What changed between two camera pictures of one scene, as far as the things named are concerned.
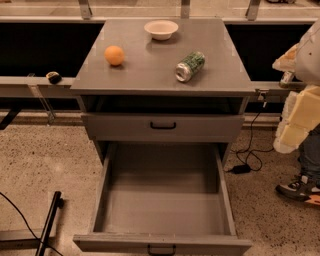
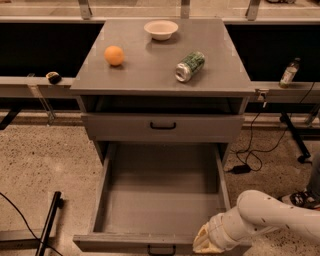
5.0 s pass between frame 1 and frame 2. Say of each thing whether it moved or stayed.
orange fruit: stayed
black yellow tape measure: stayed
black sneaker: moved
